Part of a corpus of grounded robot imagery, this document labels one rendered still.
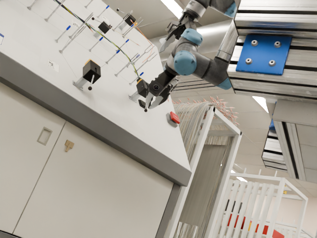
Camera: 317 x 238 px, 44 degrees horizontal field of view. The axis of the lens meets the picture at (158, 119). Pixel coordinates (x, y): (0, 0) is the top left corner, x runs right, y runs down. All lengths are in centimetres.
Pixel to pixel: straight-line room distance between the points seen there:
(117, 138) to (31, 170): 32
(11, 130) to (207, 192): 158
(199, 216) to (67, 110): 145
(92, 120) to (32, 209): 35
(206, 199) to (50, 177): 141
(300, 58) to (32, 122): 86
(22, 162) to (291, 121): 83
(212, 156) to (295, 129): 186
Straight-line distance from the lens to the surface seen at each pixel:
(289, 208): 1057
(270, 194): 418
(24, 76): 127
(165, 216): 163
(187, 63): 128
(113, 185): 146
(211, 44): 456
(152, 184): 157
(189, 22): 161
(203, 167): 267
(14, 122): 129
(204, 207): 254
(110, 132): 140
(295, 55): 78
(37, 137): 132
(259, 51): 79
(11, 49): 131
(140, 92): 161
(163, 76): 145
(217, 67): 133
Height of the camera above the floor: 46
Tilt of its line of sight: 20 degrees up
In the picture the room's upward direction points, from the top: 21 degrees clockwise
